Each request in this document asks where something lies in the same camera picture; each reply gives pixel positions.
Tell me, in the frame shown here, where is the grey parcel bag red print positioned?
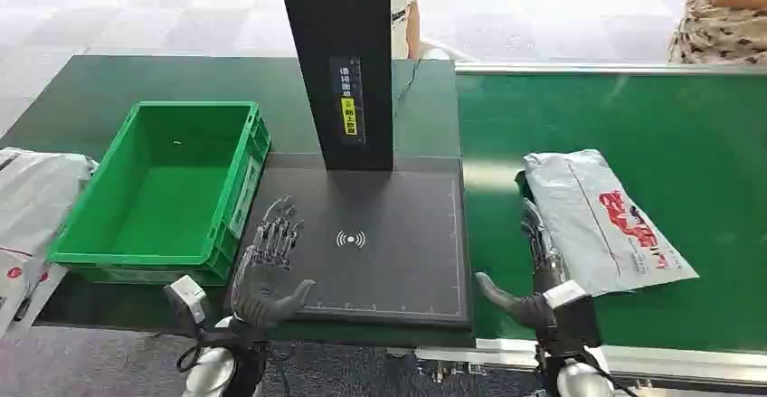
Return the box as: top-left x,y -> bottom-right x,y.
516,148 -> 700,298

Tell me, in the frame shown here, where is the silver conveyor frame rail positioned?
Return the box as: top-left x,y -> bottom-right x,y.
414,338 -> 767,391

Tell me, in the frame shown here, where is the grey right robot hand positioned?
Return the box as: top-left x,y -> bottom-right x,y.
475,198 -> 567,331

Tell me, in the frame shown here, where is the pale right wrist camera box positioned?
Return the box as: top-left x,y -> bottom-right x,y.
542,280 -> 591,310

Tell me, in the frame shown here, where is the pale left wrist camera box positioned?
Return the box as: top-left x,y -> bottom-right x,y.
164,275 -> 208,326

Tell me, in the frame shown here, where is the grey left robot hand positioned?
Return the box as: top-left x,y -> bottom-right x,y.
231,195 -> 317,330

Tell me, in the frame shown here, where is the person in white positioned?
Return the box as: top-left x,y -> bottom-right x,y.
390,0 -> 427,61

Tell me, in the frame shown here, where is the green plastic crate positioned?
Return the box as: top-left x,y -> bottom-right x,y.
47,100 -> 272,288

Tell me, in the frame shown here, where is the white parcel bag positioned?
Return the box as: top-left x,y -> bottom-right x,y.
0,147 -> 99,340

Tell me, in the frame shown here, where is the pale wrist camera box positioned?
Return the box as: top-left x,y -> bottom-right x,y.
164,275 -> 208,326
542,280 -> 591,310

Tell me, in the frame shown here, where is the black scanner base plate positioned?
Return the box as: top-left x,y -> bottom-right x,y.
224,152 -> 472,329

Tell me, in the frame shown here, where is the person in patterned clothing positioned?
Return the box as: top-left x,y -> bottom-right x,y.
668,0 -> 767,65

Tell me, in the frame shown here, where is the black scanner column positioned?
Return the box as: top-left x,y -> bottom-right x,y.
274,0 -> 395,172

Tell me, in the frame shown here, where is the green conveyor belt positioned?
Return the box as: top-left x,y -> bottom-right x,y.
455,72 -> 767,354

